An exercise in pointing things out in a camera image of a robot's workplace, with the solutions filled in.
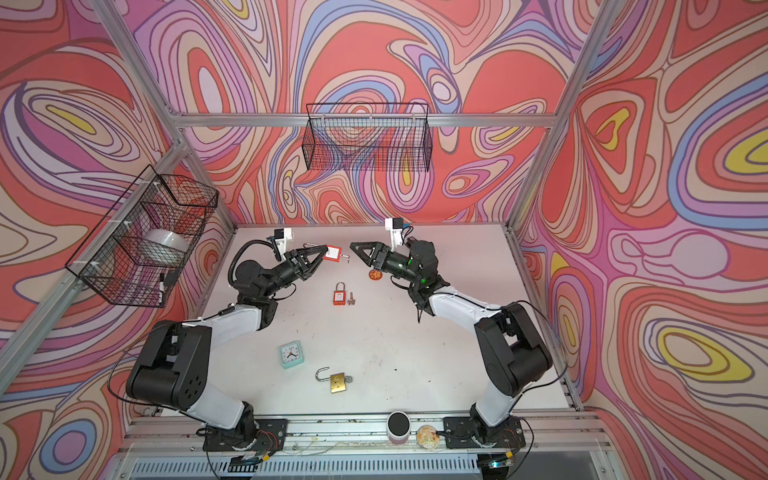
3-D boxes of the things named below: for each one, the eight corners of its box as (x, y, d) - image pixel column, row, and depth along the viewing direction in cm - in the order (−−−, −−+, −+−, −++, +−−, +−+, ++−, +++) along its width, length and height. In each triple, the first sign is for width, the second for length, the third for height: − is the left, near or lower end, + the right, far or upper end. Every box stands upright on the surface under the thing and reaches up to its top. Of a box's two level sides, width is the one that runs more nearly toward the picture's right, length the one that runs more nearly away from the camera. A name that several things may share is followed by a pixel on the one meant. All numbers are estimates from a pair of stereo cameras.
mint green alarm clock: (283, 370, 86) (281, 367, 84) (280, 349, 90) (277, 345, 88) (305, 362, 87) (303, 359, 85) (301, 342, 91) (299, 338, 89)
